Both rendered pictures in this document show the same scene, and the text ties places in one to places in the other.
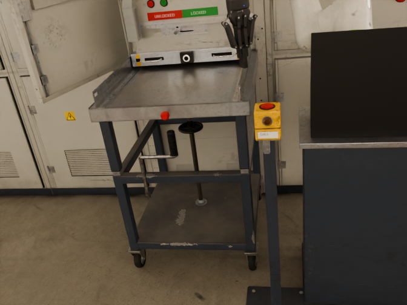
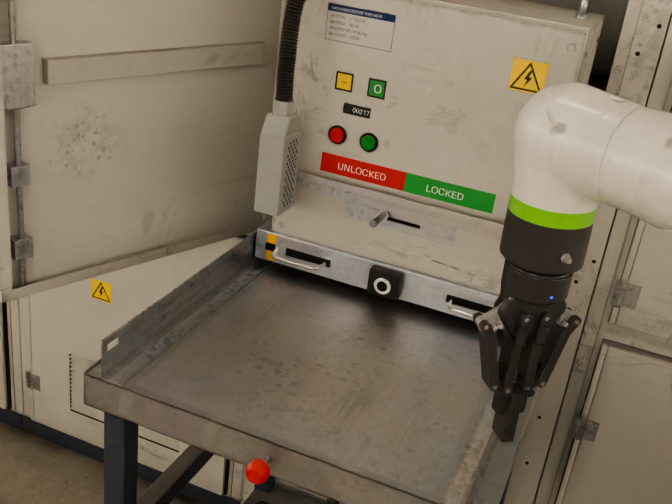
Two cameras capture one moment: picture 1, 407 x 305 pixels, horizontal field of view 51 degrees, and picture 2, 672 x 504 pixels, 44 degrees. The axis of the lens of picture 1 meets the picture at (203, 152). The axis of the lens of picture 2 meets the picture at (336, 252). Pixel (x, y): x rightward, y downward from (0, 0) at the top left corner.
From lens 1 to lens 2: 0.61 m
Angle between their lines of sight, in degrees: 7
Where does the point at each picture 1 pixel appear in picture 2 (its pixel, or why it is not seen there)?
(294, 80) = (634, 405)
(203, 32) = (443, 242)
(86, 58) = (152, 207)
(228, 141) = not seen: hidden behind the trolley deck
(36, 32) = (36, 136)
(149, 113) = (224, 442)
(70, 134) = (91, 326)
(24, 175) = not seen: outside the picture
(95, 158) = not seen: hidden behind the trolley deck
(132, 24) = (274, 175)
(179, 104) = (305, 453)
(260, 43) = (579, 292)
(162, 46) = (334, 236)
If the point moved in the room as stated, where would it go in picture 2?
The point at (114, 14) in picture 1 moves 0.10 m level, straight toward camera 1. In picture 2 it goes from (256, 118) to (250, 132)
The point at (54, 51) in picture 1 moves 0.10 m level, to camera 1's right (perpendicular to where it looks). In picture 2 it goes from (72, 182) to (127, 192)
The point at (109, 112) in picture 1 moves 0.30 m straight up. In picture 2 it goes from (130, 400) to (134, 211)
